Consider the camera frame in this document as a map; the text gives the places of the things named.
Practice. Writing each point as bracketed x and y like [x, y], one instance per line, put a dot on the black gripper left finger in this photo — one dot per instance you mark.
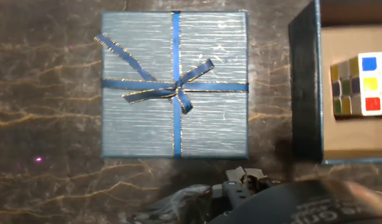
[236, 196]

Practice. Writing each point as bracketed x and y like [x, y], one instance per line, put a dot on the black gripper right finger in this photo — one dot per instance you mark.
[256, 177]

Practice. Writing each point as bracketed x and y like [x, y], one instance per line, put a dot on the blue box lid with ribbon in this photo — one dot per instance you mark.
[141, 124]

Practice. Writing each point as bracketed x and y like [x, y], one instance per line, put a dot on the open dark blue box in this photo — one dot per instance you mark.
[306, 93]

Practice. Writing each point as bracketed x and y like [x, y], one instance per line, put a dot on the colourful puzzle cube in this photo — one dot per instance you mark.
[369, 84]

